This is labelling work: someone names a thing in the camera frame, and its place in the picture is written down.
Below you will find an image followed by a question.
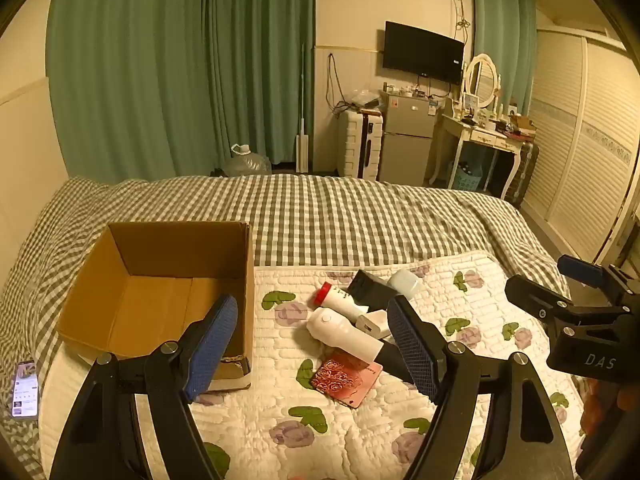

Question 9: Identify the black wall cable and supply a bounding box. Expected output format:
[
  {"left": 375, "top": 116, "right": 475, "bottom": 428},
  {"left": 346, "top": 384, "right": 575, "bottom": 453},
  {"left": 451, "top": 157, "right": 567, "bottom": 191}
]
[{"left": 325, "top": 52, "right": 352, "bottom": 112}]

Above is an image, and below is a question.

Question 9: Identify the small black box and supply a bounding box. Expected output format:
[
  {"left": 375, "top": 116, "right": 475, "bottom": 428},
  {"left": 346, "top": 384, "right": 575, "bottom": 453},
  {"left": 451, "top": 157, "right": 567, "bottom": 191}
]
[{"left": 346, "top": 269, "right": 402, "bottom": 312}]

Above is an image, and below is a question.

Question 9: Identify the red patterned wallet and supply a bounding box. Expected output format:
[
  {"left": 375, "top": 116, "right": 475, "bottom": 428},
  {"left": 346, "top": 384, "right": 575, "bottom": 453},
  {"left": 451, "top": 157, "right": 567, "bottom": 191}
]
[{"left": 309, "top": 349, "right": 384, "bottom": 409}]

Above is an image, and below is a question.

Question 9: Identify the dark suitcase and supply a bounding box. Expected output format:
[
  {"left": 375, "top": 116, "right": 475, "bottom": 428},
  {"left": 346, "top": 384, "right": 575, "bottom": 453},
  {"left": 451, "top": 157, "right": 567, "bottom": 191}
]
[{"left": 504, "top": 141, "right": 540, "bottom": 206}]

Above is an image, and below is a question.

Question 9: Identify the brown cardboard box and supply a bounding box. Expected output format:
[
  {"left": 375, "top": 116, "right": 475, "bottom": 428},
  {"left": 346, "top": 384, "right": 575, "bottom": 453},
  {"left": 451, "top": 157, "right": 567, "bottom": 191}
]
[{"left": 56, "top": 221, "right": 255, "bottom": 392}]

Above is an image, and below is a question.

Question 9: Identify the white handheld device black end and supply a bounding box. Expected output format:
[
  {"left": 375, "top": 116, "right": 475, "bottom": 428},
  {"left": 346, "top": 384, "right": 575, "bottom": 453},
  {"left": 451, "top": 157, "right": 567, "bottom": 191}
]
[{"left": 305, "top": 306, "right": 417, "bottom": 385}]

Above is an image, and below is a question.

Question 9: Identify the silver fridge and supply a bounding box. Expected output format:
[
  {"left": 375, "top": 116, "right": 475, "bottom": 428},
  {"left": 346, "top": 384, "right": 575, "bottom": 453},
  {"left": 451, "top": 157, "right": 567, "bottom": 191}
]
[{"left": 378, "top": 92, "right": 444, "bottom": 184}]

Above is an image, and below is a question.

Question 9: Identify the white dressing table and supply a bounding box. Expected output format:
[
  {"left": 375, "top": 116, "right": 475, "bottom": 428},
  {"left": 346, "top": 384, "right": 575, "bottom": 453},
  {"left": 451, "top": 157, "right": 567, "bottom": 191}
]
[{"left": 425, "top": 97, "right": 539, "bottom": 202}]

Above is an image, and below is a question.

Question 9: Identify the white charger adapter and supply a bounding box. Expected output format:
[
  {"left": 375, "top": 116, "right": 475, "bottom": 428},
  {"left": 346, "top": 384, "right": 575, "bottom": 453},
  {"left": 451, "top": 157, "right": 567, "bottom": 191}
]
[{"left": 356, "top": 310, "right": 394, "bottom": 340}]

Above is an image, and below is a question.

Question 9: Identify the clear plastic bag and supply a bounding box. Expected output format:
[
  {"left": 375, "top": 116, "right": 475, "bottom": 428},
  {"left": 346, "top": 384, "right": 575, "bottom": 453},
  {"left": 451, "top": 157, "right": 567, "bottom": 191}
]
[{"left": 349, "top": 89, "right": 384, "bottom": 110}]

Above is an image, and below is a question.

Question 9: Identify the black wall television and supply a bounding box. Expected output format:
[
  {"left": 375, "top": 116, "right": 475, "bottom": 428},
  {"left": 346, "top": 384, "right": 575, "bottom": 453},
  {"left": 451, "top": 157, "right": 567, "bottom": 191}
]
[{"left": 383, "top": 21, "right": 465, "bottom": 86}]

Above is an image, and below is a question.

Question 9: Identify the smartphone with lit screen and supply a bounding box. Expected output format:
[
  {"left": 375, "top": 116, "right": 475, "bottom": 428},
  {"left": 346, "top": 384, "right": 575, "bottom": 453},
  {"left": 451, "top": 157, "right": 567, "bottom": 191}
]
[{"left": 11, "top": 360, "right": 40, "bottom": 419}]

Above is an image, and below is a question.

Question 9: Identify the wide green curtain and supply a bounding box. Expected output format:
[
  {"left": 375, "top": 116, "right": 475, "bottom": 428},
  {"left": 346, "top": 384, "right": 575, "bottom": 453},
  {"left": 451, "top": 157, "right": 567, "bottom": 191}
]
[{"left": 46, "top": 0, "right": 317, "bottom": 187}]

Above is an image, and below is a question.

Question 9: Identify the white louvred wardrobe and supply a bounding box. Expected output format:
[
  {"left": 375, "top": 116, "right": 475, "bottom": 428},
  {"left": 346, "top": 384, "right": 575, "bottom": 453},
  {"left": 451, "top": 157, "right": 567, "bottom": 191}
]
[{"left": 520, "top": 26, "right": 640, "bottom": 267}]

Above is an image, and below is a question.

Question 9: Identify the person's right hand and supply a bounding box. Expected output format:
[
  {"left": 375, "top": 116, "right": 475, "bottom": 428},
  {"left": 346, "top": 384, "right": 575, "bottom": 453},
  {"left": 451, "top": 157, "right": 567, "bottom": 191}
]
[{"left": 581, "top": 379, "right": 640, "bottom": 438}]

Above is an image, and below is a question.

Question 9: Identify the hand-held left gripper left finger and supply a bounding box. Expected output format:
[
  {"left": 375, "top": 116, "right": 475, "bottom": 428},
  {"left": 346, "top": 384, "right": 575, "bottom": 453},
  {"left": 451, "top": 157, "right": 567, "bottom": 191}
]
[{"left": 50, "top": 293, "right": 239, "bottom": 480}]

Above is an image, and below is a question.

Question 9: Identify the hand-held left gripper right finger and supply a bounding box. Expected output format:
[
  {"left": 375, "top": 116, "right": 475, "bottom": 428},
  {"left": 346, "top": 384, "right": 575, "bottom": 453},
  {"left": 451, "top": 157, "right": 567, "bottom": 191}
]
[{"left": 387, "top": 295, "right": 576, "bottom": 480}]

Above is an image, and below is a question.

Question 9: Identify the floral quilted mat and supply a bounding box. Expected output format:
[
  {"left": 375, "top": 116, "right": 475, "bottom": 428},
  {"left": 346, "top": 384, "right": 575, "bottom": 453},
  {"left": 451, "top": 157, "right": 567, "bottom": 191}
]
[{"left": 39, "top": 252, "right": 590, "bottom": 480}]

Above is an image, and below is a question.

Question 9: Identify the oval white mirror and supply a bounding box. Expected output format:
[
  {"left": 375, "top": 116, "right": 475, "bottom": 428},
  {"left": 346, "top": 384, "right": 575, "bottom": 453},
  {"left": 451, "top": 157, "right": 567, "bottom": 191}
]
[{"left": 462, "top": 53, "right": 501, "bottom": 111}]

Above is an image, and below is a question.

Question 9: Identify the white suitcase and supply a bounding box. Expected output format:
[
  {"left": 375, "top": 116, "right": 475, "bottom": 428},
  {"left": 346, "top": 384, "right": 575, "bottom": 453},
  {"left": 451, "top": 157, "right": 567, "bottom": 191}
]
[{"left": 337, "top": 108, "right": 385, "bottom": 180}]

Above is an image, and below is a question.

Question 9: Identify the air conditioner cable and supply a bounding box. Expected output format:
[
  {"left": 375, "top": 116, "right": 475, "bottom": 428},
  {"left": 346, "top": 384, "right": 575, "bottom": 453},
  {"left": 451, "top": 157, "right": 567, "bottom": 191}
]
[{"left": 452, "top": 0, "right": 474, "bottom": 42}]

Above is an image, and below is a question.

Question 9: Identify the narrow green curtain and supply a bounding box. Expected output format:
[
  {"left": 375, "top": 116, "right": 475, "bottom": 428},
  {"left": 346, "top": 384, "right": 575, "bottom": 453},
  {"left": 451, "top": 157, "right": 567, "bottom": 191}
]
[{"left": 472, "top": 0, "right": 539, "bottom": 117}]

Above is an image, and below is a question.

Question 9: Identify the blue laundry basket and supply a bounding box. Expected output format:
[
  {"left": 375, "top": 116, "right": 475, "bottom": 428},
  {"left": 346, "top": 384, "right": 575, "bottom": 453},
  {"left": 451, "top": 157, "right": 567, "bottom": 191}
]
[{"left": 446, "top": 160, "right": 484, "bottom": 192}]

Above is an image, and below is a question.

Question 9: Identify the white bottle with red cap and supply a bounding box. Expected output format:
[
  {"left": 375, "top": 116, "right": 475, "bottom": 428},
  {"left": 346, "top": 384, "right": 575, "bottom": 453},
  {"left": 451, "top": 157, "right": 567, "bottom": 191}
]
[{"left": 313, "top": 281, "right": 372, "bottom": 323}]

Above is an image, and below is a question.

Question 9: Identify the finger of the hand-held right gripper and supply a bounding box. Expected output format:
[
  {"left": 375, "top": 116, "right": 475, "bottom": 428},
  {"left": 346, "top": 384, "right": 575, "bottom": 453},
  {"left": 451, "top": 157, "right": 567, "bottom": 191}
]
[
  {"left": 504, "top": 275, "right": 628, "bottom": 322},
  {"left": 557, "top": 254, "right": 640, "bottom": 308}
]

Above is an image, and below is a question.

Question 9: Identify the clear water jug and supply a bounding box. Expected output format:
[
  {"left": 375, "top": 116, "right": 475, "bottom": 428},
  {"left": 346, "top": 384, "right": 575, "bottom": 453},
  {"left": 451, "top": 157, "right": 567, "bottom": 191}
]
[{"left": 223, "top": 143, "right": 273, "bottom": 178}]

